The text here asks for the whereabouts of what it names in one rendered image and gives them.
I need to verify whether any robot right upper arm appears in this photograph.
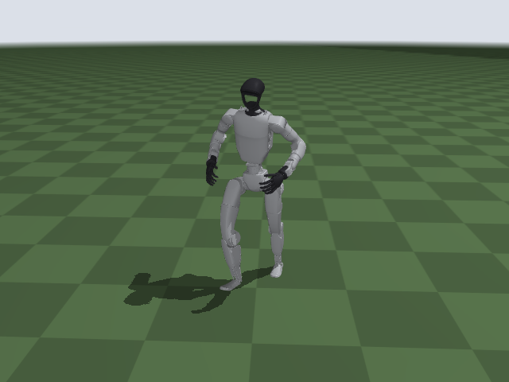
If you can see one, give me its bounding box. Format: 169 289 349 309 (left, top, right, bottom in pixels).
215 108 237 143

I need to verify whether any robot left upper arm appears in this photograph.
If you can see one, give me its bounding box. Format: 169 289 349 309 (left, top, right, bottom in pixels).
268 115 304 150

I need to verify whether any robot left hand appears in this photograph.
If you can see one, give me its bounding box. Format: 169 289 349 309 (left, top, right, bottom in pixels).
259 166 288 194

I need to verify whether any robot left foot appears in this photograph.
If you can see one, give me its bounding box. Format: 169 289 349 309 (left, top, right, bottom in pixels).
270 263 283 278

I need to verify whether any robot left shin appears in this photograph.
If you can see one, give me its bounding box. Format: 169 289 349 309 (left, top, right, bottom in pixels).
270 222 284 265

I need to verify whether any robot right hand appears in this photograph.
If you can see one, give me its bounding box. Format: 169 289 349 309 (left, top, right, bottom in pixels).
206 155 218 185

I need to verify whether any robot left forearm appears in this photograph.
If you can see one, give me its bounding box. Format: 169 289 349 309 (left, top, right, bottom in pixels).
284 141 306 177

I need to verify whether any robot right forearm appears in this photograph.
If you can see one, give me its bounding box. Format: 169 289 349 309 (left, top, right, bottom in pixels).
206 131 221 163

